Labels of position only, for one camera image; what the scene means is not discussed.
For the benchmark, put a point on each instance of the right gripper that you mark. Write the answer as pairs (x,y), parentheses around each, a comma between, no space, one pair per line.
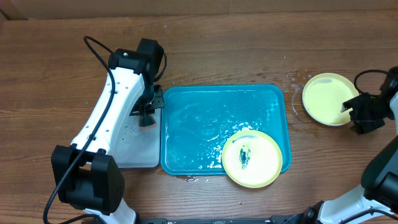
(357,109)

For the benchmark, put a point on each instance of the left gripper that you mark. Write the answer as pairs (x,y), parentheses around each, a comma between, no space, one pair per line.
(159,104)

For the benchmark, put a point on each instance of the green and pink sponge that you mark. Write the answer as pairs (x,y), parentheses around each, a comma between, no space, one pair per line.
(146,122)

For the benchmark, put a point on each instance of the yellow plate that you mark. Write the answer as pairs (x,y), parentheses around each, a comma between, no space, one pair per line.
(323,97)
(252,159)

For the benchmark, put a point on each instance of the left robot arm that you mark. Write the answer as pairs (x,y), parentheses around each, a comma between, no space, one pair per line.
(86,174)

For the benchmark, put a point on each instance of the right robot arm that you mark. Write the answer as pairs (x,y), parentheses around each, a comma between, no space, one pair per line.
(376,195)

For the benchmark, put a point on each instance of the teal plastic tray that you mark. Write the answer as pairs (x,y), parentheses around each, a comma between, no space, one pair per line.
(197,121)

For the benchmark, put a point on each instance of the black soapy water tray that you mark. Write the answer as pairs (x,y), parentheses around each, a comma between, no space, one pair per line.
(136,148)

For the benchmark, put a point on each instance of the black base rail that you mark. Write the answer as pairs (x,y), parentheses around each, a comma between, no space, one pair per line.
(275,219)

